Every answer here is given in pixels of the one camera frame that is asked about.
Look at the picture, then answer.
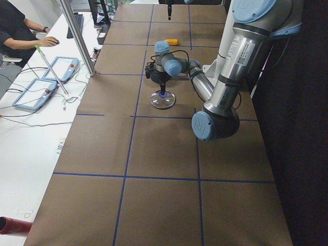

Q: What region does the dark blue saucepan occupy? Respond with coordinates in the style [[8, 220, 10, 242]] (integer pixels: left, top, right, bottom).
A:
[[150, 71, 190, 84]]

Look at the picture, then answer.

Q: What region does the red cylinder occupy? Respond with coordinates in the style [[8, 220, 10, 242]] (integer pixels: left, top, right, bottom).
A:
[[1, 217, 33, 236]]

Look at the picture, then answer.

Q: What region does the glass pot lid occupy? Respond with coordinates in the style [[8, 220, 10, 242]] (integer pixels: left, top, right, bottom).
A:
[[150, 90, 176, 110]]

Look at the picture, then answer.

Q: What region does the black keyboard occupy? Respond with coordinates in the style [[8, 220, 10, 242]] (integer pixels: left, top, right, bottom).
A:
[[66, 14, 85, 39]]

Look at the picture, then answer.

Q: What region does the blue teach pendant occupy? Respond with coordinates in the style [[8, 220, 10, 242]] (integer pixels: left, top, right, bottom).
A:
[[50, 56, 79, 84], [12, 78, 57, 111]]

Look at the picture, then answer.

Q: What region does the near blue teach pendant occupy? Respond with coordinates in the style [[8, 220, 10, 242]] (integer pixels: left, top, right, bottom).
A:
[[12, 78, 57, 111]]

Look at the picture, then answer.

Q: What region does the aluminium frame post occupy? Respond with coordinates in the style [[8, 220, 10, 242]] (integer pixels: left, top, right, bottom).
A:
[[58, 0, 96, 77]]

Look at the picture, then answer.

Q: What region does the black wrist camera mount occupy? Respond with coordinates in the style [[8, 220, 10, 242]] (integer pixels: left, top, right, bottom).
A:
[[145, 61, 156, 79]]

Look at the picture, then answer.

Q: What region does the far blue teach pendant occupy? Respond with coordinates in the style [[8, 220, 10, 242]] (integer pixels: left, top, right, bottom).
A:
[[50, 56, 79, 84]]

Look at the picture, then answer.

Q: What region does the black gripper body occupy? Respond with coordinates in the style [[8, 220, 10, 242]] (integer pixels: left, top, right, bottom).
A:
[[155, 72, 170, 85]]

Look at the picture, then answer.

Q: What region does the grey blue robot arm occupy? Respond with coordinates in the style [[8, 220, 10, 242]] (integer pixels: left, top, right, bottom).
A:
[[165, 0, 193, 21], [145, 1, 303, 141]]

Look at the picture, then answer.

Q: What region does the yellow toy corn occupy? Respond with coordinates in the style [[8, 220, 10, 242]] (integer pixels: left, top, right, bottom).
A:
[[165, 39, 179, 46]]

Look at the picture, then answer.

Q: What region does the metal rod green tip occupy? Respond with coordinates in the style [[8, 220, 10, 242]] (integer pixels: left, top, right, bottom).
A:
[[35, 45, 69, 98]]

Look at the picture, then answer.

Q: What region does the seated person in black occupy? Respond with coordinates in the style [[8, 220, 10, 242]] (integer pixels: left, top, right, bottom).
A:
[[1, 1, 56, 67]]

